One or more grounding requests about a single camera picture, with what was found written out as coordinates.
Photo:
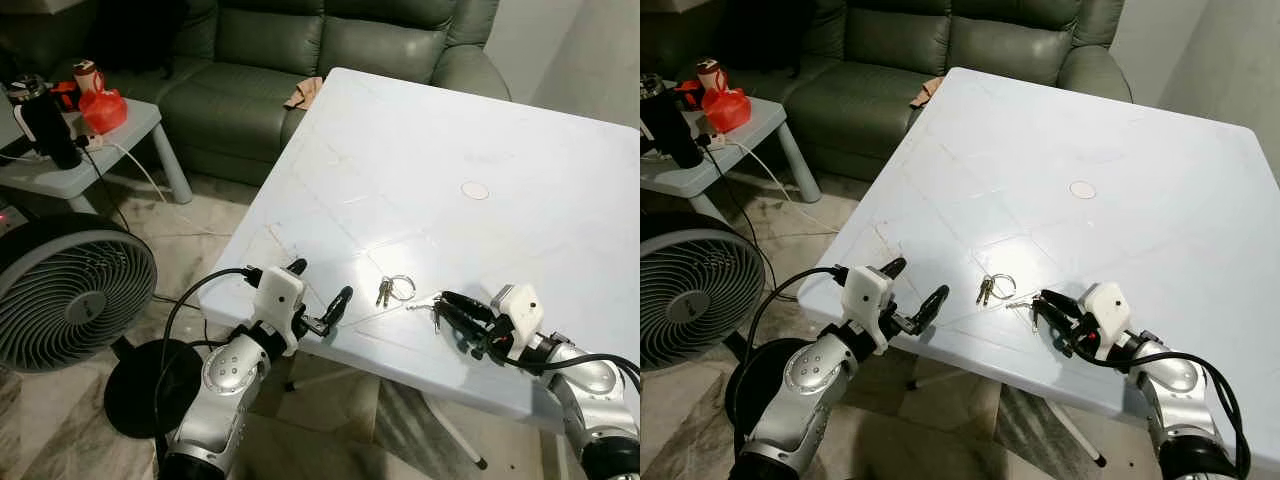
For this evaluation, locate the red plastic bag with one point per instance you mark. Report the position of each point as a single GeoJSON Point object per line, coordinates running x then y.
{"type": "Point", "coordinates": [726, 108]}
{"type": "Point", "coordinates": [102, 110]}

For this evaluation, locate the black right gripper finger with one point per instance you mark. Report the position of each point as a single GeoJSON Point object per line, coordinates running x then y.
{"type": "Point", "coordinates": [1064, 303]}
{"type": "Point", "coordinates": [463, 328]}
{"type": "Point", "coordinates": [468, 305]}
{"type": "Point", "coordinates": [1056, 325]}

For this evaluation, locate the red patterned cup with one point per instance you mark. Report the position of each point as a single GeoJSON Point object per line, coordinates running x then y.
{"type": "Point", "coordinates": [88, 73]}
{"type": "Point", "coordinates": [711, 72]}

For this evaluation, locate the round white table plug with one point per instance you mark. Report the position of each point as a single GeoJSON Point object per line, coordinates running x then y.
{"type": "Point", "coordinates": [475, 189]}
{"type": "Point", "coordinates": [1083, 189]}

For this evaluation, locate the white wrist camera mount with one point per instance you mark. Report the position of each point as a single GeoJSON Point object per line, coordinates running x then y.
{"type": "Point", "coordinates": [1105, 303]}
{"type": "Point", "coordinates": [865, 295]}
{"type": "Point", "coordinates": [275, 295]}
{"type": "Point", "coordinates": [520, 305]}

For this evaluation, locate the beige cloth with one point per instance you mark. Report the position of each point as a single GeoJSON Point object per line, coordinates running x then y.
{"type": "Point", "coordinates": [927, 92]}
{"type": "Point", "coordinates": [304, 93]}

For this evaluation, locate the green leather sofa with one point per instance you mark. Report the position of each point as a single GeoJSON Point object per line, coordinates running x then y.
{"type": "Point", "coordinates": [250, 110]}
{"type": "Point", "coordinates": [870, 110]}

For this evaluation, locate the small red object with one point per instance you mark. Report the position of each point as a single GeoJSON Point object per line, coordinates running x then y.
{"type": "Point", "coordinates": [66, 95]}
{"type": "Point", "coordinates": [688, 94]}

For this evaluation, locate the black clothing pile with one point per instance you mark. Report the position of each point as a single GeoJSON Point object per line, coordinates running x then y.
{"type": "Point", "coordinates": [140, 35]}
{"type": "Point", "coordinates": [765, 35]}

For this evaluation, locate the small grey side table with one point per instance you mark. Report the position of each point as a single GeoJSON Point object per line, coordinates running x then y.
{"type": "Point", "coordinates": [135, 120]}
{"type": "Point", "coordinates": [768, 122]}

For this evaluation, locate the white power strip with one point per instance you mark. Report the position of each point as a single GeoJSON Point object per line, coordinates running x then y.
{"type": "Point", "coordinates": [93, 143]}
{"type": "Point", "coordinates": [714, 142]}

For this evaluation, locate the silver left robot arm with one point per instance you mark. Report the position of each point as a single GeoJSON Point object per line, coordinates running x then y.
{"type": "Point", "coordinates": [225, 380]}
{"type": "Point", "coordinates": [805, 375]}

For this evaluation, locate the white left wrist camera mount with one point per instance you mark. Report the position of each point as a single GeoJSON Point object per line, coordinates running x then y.
{"type": "Point", "coordinates": [275, 295]}
{"type": "Point", "coordinates": [865, 295]}

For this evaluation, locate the black grey floor fan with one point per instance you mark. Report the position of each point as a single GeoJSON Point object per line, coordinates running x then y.
{"type": "Point", "coordinates": [65, 295]}
{"type": "Point", "coordinates": [690, 300]}

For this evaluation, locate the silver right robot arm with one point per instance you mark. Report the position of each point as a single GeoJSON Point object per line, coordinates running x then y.
{"type": "Point", "coordinates": [1175, 385]}
{"type": "Point", "coordinates": [590, 385]}

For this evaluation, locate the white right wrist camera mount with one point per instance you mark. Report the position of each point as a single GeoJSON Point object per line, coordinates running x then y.
{"type": "Point", "coordinates": [520, 305]}
{"type": "Point", "coordinates": [1105, 303]}

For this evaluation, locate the white table leg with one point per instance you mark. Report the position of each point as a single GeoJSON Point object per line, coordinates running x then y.
{"type": "Point", "coordinates": [455, 430]}
{"type": "Point", "coordinates": [1075, 432]}
{"type": "Point", "coordinates": [315, 378]}
{"type": "Point", "coordinates": [930, 378]}

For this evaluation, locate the black flask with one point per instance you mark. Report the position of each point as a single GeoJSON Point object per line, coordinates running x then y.
{"type": "Point", "coordinates": [48, 125]}
{"type": "Point", "coordinates": [675, 125]}

